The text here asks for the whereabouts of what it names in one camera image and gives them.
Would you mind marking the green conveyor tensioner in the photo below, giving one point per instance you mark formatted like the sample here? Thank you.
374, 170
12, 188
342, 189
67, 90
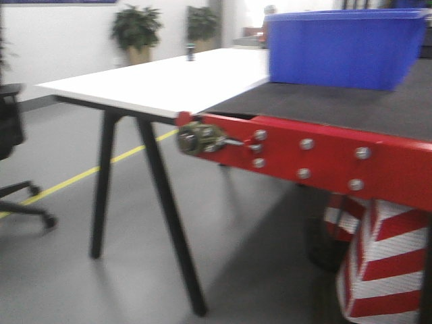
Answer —
195, 138

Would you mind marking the blue bin on conveyor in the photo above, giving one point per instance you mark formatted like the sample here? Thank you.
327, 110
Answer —
353, 48

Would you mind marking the black conveyor belt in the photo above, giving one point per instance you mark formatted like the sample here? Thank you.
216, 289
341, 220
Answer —
404, 112

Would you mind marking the white table black legs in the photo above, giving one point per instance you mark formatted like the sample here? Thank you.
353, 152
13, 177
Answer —
151, 93

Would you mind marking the small dark bottle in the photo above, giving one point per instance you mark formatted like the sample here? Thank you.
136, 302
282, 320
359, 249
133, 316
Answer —
190, 51

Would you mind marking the right potted plant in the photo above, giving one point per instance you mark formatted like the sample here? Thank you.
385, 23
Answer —
202, 26

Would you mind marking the potted plant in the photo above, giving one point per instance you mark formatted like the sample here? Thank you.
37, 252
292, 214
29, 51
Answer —
202, 26
136, 32

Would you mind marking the left potted plant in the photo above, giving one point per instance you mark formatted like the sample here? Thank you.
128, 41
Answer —
136, 32

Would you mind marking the red white striped guard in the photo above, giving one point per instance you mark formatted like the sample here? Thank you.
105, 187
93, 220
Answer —
381, 275

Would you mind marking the black office chair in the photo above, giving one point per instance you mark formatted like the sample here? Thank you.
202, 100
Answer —
12, 134

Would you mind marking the red conveyor frame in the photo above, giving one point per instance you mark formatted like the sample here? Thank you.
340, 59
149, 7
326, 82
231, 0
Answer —
353, 162

